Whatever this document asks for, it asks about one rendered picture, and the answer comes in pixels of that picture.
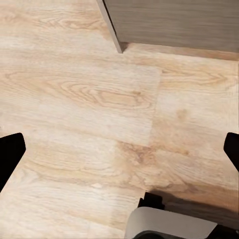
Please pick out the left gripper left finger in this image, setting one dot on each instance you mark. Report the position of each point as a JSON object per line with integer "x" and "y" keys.
{"x": 12, "y": 149}

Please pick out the dishwasher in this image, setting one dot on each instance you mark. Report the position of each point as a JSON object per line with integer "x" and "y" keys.
{"x": 198, "y": 24}

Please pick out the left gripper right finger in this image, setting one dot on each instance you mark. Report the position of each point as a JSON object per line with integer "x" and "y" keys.
{"x": 231, "y": 148}

